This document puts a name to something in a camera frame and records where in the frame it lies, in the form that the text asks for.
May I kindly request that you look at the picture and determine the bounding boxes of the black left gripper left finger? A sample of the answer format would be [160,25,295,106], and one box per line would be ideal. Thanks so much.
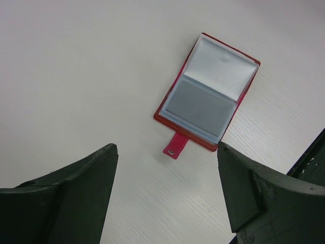
[1,143,118,243]

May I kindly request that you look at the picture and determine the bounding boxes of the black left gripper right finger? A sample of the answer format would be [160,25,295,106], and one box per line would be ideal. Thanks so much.
[217,142,324,243]

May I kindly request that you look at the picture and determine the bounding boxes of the grey credit card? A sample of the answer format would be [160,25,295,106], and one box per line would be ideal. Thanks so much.
[162,77,237,143]

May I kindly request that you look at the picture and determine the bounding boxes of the red leather card holder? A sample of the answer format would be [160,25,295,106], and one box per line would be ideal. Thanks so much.
[153,33,261,160]

